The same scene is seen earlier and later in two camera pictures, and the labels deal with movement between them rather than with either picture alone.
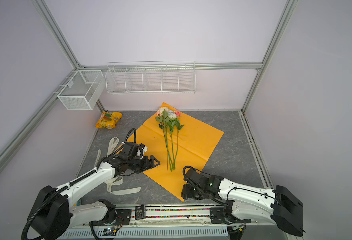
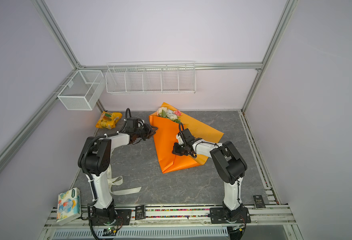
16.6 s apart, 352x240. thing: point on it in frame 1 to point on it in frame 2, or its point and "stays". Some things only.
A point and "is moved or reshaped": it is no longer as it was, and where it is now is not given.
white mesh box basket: x=83 y=90 stays
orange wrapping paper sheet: x=196 y=140 is moved or reshaped
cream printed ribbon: x=116 y=180 stays
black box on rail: x=140 y=212 stays
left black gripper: x=146 y=165 to x=149 y=131
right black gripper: x=186 y=192 to x=175 y=150
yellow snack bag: x=107 y=120 stays
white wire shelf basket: x=151 y=77 stays
